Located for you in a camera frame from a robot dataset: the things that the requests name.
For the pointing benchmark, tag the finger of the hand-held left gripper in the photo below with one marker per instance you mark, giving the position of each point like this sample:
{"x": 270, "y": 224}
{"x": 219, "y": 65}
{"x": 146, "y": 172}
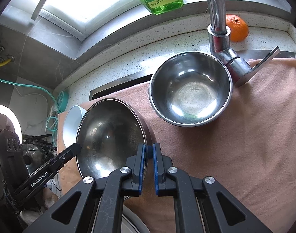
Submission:
{"x": 72, "y": 150}

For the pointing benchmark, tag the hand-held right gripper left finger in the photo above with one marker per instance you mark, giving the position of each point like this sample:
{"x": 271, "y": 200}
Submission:
{"x": 142, "y": 165}

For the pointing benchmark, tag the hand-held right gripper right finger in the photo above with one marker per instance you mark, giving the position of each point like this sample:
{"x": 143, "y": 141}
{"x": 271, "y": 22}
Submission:
{"x": 155, "y": 167}

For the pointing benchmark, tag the mint green bowl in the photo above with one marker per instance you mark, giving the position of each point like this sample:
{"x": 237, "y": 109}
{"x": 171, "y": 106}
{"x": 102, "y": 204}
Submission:
{"x": 71, "y": 126}

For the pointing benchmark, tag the dark stainless steel bowl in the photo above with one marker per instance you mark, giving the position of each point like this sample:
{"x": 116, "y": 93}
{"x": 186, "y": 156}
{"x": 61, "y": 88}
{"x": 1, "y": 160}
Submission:
{"x": 109, "y": 136}

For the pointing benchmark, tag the shiny stainless steel bowl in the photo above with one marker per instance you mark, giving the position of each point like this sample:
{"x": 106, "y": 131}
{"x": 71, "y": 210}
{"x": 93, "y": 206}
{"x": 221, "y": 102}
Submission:
{"x": 191, "y": 89}

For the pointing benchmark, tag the person's left hand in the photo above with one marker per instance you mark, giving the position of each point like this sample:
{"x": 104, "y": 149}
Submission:
{"x": 49, "y": 196}

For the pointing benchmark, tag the black tripod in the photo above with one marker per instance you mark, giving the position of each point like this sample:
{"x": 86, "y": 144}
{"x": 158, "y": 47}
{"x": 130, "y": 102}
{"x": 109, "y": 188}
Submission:
{"x": 38, "y": 142}

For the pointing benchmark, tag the teal round power strip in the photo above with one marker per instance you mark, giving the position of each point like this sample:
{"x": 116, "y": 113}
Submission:
{"x": 63, "y": 100}

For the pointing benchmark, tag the orange towel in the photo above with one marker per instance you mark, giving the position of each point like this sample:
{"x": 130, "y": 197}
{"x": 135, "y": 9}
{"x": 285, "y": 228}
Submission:
{"x": 235, "y": 138}

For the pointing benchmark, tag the window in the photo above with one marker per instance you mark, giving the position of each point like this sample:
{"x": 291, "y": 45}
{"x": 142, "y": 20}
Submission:
{"x": 65, "y": 2}

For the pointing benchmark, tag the orange fruit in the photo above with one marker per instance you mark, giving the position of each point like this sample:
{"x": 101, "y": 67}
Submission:
{"x": 239, "y": 29}

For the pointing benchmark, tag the chrome faucet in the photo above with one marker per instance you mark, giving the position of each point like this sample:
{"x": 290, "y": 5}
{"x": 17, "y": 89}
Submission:
{"x": 217, "y": 9}

